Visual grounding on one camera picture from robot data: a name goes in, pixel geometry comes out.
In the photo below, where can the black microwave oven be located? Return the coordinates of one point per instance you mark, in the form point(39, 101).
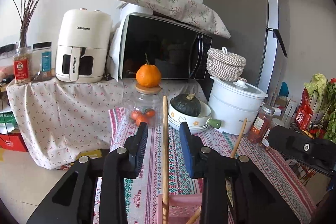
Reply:
point(162, 48)

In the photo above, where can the black power plug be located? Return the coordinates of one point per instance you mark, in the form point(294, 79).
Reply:
point(107, 77)

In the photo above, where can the napa cabbage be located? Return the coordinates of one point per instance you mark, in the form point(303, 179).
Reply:
point(316, 85)

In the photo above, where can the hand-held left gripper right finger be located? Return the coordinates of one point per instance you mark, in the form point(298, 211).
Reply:
point(187, 145)

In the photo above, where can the dry branches in glass vase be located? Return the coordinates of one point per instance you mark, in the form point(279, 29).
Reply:
point(25, 19)

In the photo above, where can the bunch of green herbs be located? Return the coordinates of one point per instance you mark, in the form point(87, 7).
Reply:
point(330, 119)

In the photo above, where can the patterned striped tablecloth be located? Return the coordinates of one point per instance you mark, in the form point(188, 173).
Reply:
point(157, 161)

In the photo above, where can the dark green squash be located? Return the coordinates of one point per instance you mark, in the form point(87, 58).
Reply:
point(187, 106)

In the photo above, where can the floral cloth cover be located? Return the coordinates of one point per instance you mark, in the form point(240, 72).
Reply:
point(168, 1)

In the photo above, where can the red box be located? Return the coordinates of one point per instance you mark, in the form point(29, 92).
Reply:
point(13, 142)

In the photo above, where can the large orange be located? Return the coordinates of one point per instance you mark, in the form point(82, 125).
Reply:
point(148, 75)

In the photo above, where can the glass jar with wooden lid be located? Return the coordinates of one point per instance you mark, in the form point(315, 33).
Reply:
point(143, 102)

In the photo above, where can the cream air fryer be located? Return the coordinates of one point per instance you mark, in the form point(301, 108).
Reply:
point(84, 35)

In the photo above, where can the woven lidded basket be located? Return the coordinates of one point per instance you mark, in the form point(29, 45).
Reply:
point(225, 64)

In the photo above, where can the blue label jar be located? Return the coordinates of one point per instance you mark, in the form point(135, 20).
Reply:
point(43, 61)

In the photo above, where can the red label jar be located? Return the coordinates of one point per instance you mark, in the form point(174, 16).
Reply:
point(22, 69)

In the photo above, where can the small tangerine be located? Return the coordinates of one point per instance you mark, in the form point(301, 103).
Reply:
point(150, 113)
point(141, 119)

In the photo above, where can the pink utensil basket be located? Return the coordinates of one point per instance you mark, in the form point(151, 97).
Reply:
point(181, 209)

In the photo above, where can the yellow box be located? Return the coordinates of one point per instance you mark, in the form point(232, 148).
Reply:
point(92, 154)

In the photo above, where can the chili flake jar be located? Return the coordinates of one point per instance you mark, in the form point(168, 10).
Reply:
point(258, 127)

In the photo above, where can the grey refrigerator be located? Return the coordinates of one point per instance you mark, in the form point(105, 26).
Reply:
point(236, 24)

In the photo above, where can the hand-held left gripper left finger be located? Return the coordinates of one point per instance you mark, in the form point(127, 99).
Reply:
point(143, 140)

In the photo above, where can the red plastic bag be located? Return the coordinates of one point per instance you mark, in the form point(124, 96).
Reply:
point(304, 111)

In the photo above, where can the white electric cooking pot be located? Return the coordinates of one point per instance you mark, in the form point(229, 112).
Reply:
point(231, 108)

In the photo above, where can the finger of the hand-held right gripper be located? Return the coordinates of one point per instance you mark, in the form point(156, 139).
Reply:
point(320, 153)

